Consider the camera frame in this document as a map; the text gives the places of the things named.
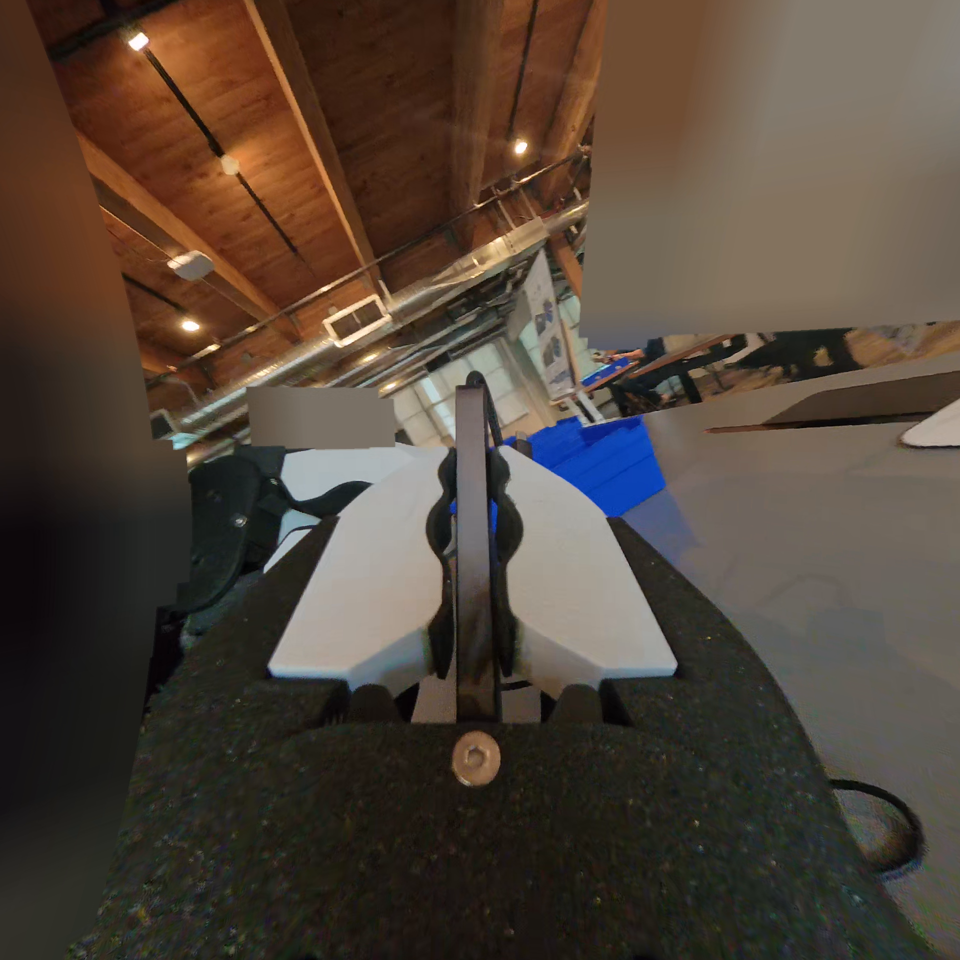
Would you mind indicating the large metal ventilation duct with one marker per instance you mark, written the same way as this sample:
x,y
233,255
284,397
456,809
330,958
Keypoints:
x,y
375,315

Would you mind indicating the white ceiling box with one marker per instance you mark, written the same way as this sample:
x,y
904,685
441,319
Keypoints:
x,y
191,266

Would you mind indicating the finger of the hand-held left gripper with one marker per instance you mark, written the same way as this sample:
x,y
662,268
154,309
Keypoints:
x,y
323,525
353,465

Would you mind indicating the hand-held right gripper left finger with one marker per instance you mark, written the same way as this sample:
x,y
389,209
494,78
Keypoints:
x,y
360,593

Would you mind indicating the printed roll-up banner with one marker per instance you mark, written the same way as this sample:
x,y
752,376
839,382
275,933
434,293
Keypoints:
x,y
548,323

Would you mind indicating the grey slim usb hub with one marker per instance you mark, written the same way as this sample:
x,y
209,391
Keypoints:
x,y
477,510

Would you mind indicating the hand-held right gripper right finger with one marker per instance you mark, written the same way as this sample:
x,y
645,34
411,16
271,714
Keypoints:
x,y
585,593

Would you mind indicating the blue plastic bin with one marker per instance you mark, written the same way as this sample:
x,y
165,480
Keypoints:
x,y
608,371
600,458

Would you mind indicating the white vent grille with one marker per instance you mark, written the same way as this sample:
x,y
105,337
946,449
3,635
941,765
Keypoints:
x,y
357,320

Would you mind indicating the wooden office desk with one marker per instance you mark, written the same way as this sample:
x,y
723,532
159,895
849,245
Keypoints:
x,y
675,360

